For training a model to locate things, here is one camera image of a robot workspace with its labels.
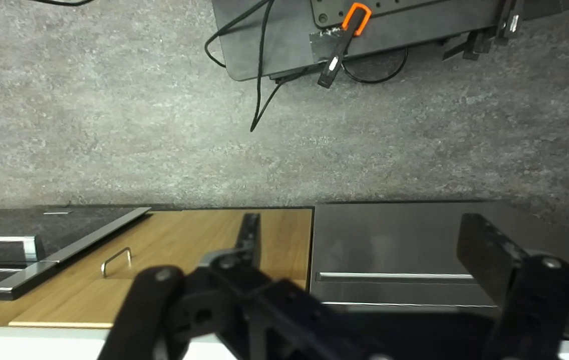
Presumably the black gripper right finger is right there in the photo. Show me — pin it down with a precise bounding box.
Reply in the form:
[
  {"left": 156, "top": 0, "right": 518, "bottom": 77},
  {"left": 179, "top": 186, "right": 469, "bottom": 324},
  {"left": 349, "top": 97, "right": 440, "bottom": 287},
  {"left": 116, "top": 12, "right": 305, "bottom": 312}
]
[{"left": 455, "top": 212, "right": 569, "bottom": 360}]

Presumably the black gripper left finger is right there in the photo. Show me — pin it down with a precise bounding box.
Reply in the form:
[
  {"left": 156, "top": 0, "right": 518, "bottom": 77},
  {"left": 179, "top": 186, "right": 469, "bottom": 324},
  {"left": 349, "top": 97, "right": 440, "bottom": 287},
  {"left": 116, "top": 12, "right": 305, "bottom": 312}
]
[{"left": 97, "top": 212, "right": 381, "bottom": 360}]

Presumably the wooden cabinet door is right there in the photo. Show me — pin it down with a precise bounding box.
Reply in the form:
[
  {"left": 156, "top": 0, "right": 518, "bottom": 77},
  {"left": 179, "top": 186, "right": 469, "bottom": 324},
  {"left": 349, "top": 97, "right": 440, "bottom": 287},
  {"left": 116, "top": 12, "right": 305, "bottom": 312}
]
[{"left": 0, "top": 206, "right": 314, "bottom": 331}]

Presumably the dishwasher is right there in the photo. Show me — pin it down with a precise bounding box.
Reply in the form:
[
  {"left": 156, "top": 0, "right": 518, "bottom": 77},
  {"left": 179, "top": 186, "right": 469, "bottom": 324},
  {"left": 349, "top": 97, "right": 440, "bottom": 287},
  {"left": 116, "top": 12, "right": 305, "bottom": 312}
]
[{"left": 310, "top": 200, "right": 569, "bottom": 317}]

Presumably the grey taped plug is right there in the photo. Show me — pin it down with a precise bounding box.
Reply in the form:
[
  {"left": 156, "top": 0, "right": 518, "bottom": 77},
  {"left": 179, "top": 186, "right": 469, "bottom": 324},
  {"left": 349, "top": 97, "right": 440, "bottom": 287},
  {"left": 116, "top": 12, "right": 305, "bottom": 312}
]
[{"left": 309, "top": 28, "right": 357, "bottom": 91}]

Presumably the orange clamp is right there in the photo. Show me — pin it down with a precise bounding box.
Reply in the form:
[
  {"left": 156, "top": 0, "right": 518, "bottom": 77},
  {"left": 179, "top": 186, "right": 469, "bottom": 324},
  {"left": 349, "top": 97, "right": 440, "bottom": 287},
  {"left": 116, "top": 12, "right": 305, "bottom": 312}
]
[{"left": 338, "top": 0, "right": 374, "bottom": 39}]

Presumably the metal cabinet handle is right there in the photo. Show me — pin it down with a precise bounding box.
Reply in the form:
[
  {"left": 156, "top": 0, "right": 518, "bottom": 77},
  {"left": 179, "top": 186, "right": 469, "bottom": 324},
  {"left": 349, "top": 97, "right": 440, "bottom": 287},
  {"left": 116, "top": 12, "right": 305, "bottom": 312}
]
[{"left": 100, "top": 247, "right": 134, "bottom": 280}]

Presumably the thin black floor cable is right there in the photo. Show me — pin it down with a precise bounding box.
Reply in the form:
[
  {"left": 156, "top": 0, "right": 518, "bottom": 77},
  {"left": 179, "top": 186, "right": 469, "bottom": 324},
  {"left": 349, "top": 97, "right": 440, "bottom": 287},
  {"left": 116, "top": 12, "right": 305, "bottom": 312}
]
[{"left": 203, "top": 0, "right": 281, "bottom": 134}]

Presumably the grey metal base plate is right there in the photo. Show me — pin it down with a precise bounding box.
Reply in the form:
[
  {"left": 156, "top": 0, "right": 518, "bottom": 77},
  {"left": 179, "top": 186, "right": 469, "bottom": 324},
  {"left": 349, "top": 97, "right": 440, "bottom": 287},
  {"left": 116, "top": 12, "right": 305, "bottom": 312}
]
[{"left": 210, "top": 0, "right": 569, "bottom": 84}]

